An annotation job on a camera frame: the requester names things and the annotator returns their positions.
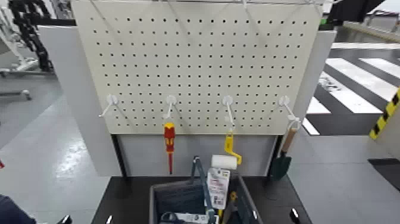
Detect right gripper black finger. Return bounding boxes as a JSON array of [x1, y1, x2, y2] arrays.
[[289, 207, 301, 224]]

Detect red yellow screwdriver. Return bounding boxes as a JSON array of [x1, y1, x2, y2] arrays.
[[163, 122, 176, 175]]

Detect yellow tool in crate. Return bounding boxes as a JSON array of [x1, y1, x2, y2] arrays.
[[218, 191, 238, 224]]

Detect gray plastic crate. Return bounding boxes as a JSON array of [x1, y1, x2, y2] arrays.
[[149, 175, 263, 224]]

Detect white printed product tag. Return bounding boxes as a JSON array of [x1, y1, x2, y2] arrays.
[[207, 167, 231, 210]]

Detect blue bar clamp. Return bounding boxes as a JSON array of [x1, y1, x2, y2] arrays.
[[190, 155, 216, 224]]

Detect black floor mat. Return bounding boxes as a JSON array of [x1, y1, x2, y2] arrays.
[[368, 157, 400, 191]]

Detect white pegboard hook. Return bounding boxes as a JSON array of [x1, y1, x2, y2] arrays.
[[162, 95, 177, 120], [98, 94, 119, 118], [279, 95, 301, 123], [222, 95, 236, 132]]

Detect white partition panel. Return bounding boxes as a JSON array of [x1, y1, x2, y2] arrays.
[[37, 24, 337, 178]]

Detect yellow black tool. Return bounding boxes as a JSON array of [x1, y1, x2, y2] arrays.
[[368, 87, 400, 160]]

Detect cream perforated pegboard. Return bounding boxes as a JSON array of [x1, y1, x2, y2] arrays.
[[71, 0, 323, 136]]

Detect black monitor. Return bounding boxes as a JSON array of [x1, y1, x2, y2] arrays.
[[326, 0, 387, 26]]

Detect wooden handled green garden trowel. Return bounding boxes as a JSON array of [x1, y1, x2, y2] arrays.
[[270, 126, 298, 182]]

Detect black table frame post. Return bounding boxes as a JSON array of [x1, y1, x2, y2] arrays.
[[111, 134, 128, 179], [266, 135, 283, 179]]

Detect white trowel hanging cord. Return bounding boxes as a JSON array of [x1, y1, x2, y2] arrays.
[[277, 118, 301, 157]]

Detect yellow handled white paint roller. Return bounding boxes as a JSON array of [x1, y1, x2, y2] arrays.
[[211, 131, 243, 171]]

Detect white machine frame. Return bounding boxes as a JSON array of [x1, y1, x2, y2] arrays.
[[0, 6, 40, 79]]

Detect black cable drag chain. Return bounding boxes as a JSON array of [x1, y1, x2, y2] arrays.
[[7, 0, 54, 73]]

